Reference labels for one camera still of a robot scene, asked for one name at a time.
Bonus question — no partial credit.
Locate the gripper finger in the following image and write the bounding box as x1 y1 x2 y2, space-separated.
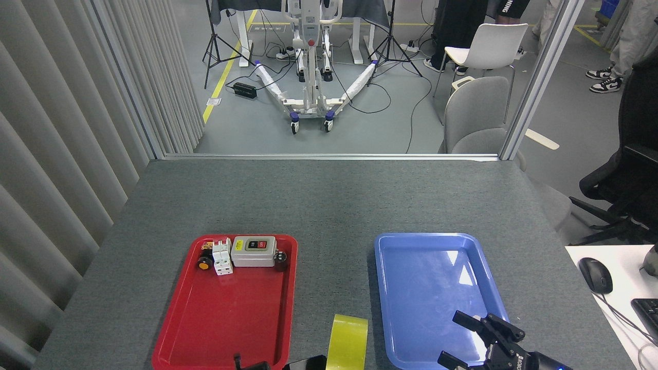
234 354 271 370
282 355 327 370

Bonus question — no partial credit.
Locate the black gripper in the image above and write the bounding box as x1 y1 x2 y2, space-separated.
437 310 574 370

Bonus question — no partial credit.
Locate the yellow tape roll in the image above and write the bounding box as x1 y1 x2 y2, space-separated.
325 314 369 370

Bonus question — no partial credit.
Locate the red plastic tray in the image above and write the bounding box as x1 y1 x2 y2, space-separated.
152 234 298 370

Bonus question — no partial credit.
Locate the blue plastic tray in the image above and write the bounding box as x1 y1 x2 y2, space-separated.
374 233 521 369

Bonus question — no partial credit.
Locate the white circuit breaker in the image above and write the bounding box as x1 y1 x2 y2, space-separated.
212 237 233 276

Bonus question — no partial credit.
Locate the black computer mouse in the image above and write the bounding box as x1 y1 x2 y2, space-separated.
578 257 613 294

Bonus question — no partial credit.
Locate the white desk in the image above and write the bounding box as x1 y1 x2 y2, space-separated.
565 245 658 370

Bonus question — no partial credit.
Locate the black keyboard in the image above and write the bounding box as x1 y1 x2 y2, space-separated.
631 298 658 344

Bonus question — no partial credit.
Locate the grey rounded object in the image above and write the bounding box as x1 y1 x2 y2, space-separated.
640 245 658 278

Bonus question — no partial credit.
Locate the pale wooden plank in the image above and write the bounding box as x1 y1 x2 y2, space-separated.
525 128 560 151

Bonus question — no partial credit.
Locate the grey chair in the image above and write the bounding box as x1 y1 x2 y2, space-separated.
438 77 572 229

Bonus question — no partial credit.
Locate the black office chair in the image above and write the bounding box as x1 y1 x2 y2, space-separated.
569 49 658 246

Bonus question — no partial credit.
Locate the white stand on wheels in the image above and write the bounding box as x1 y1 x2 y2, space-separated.
254 0 379 135

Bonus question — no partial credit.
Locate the white chair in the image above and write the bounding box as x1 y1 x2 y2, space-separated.
433 23 528 124

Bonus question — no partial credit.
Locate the black tripod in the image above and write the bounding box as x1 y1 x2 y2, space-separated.
202 0 256 89
367 0 424 87

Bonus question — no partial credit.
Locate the person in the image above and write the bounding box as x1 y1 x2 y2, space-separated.
586 0 658 94
532 0 561 41
424 0 530 76

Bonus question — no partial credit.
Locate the grey switch box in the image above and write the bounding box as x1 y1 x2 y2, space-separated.
230 236 278 268

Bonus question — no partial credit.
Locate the black mouse cable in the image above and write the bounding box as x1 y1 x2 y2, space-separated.
599 293 658 346

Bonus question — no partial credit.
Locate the silver table edge rail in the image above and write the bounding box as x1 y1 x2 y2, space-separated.
163 153 500 162

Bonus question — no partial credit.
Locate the silver post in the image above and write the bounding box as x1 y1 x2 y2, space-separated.
500 0 586 161

